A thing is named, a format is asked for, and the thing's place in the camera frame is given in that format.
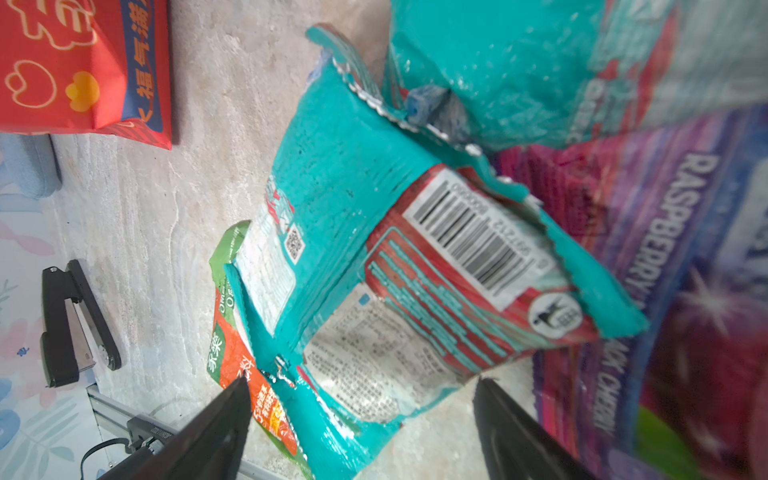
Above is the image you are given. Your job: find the blue grey object behind arm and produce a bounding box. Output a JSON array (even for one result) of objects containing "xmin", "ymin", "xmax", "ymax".
[{"xmin": 1, "ymin": 133, "xmax": 62, "ymax": 199}]

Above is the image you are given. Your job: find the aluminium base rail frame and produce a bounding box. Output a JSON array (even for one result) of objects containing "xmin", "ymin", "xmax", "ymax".
[{"xmin": 80, "ymin": 383, "xmax": 289, "ymax": 480}]

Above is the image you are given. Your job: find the orange green noodle packet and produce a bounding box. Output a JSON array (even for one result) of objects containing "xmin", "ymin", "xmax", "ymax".
[{"xmin": 206, "ymin": 220, "xmax": 312, "ymax": 479}]

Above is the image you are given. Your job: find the red paper gift bag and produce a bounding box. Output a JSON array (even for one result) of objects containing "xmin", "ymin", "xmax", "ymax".
[{"xmin": 1, "ymin": 0, "xmax": 172, "ymax": 150}]

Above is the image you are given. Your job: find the black stapler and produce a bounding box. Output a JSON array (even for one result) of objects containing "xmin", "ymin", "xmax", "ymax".
[{"xmin": 40, "ymin": 259, "xmax": 123, "ymax": 388}]

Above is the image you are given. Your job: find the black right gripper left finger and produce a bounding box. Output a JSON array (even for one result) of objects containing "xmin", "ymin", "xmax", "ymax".
[{"xmin": 98, "ymin": 376, "xmax": 253, "ymax": 480}]

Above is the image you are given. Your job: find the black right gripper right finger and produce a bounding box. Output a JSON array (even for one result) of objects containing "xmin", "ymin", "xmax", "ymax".
[{"xmin": 473, "ymin": 378, "xmax": 594, "ymax": 480}]

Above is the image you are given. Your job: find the purple Fox's berries candy bag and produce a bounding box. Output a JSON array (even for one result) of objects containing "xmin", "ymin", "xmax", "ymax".
[{"xmin": 495, "ymin": 106, "xmax": 767, "ymax": 479}]

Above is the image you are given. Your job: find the teal snack bag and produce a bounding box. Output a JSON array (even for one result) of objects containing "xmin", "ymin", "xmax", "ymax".
[
  {"xmin": 385, "ymin": 1, "xmax": 767, "ymax": 151},
  {"xmin": 225, "ymin": 24, "xmax": 648, "ymax": 479}
]

